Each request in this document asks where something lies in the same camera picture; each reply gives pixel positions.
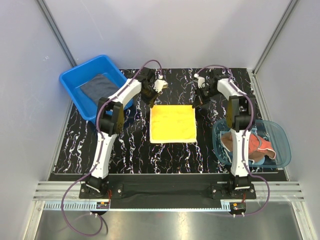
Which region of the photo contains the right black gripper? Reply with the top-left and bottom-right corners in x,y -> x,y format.
192,86 -> 220,109

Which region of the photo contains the yellow towel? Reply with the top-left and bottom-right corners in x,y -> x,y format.
149,105 -> 197,144

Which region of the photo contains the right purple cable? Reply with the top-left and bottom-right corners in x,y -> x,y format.
194,65 -> 271,216

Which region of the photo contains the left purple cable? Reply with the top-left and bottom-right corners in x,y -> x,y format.
60,59 -> 164,237

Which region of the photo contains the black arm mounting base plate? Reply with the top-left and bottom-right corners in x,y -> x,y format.
79,173 -> 257,200

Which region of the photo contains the aluminium frame post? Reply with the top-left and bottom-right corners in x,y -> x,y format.
35,0 -> 77,67
252,0 -> 300,75

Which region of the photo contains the left aluminium frame post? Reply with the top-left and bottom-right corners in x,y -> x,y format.
35,0 -> 77,67

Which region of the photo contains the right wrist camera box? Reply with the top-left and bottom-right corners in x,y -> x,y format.
193,73 -> 206,89

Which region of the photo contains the purple cable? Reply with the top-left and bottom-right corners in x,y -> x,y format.
194,65 -> 271,216
60,59 -> 164,237

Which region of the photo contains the left small connector board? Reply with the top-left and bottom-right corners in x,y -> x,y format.
96,201 -> 110,210

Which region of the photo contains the small connector board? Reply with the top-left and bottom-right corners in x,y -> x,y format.
96,201 -> 110,210
231,202 -> 247,211

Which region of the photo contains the blue plastic bin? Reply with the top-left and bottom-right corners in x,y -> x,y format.
59,54 -> 127,124

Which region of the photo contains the aluminium front rail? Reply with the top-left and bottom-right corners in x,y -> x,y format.
32,182 -> 306,213

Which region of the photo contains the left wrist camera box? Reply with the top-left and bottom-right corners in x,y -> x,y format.
153,79 -> 168,93

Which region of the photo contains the brown towel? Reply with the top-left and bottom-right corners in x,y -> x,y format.
220,132 -> 277,165

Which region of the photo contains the translucent teal plastic basket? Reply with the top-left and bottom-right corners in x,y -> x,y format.
212,119 -> 292,169

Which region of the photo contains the right aluminium frame post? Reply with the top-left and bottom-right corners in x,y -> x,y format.
252,0 -> 300,75

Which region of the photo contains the dark grey-blue towel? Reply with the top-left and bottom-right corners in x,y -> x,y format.
80,74 -> 119,106

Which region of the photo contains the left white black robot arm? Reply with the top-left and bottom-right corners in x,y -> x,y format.
84,67 -> 168,198

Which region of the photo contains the right small connector board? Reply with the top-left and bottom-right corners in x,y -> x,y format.
231,202 -> 247,211

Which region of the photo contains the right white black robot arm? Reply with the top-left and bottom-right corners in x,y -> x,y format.
192,73 -> 254,199

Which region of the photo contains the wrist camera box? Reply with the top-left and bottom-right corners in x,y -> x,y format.
153,79 -> 168,93
193,73 -> 206,89

